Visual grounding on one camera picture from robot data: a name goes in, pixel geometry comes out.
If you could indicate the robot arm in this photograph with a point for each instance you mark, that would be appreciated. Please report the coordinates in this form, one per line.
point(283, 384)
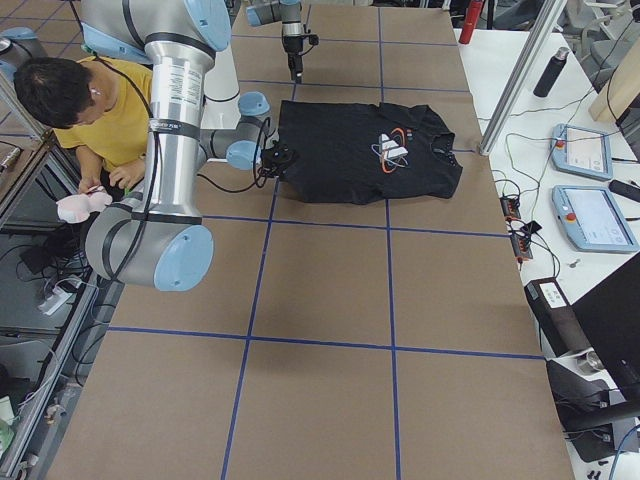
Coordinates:
point(286, 12)
point(155, 236)

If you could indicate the near teach pendant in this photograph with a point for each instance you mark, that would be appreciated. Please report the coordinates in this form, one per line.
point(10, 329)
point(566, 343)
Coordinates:
point(592, 220)

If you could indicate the aluminium frame post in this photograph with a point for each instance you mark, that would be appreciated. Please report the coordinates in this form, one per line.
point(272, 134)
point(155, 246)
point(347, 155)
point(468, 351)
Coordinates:
point(542, 28)

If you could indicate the red fire extinguisher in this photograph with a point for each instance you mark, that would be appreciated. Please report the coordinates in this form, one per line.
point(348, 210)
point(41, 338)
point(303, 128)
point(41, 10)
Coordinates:
point(473, 12)

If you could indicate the black monitor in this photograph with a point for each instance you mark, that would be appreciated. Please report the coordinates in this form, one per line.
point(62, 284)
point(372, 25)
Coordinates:
point(609, 317)

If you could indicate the orange black power strip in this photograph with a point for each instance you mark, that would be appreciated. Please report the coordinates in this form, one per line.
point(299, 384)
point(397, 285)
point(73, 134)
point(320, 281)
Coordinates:
point(517, 228)

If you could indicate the black remote handle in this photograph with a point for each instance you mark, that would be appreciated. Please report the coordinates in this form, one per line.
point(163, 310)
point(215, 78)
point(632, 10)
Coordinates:
point(625, 190)

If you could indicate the far teach pendant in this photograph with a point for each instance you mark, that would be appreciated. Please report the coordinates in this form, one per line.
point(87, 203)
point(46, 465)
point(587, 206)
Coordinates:
point(581, 151)

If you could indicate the teach pendant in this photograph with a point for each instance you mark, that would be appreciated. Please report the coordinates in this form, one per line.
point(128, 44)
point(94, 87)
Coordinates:
point(581, 151)
point(592, 220)

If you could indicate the black box with label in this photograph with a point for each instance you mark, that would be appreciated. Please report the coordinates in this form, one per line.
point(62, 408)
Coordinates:
point(555, 316)

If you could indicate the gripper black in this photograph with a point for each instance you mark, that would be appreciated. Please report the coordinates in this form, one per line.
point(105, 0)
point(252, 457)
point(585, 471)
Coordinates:
point(280, 159)
point(292, 46)

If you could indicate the person in yellow shirt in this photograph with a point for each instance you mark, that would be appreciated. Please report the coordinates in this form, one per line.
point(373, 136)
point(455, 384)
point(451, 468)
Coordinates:
point(97, 108)

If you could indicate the black water bottle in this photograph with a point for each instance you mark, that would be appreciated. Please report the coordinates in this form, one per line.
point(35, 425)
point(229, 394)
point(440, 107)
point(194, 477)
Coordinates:
point(551, 72)

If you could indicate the pink plush toy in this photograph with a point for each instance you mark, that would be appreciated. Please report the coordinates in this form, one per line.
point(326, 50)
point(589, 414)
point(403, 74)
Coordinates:
point(77, 208)

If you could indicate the black graphic t-shirt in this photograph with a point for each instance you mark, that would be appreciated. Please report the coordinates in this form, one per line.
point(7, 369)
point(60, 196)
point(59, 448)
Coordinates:
point(363, 153)

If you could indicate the white power strip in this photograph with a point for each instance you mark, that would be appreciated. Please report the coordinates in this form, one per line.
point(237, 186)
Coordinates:
point(53, 303)

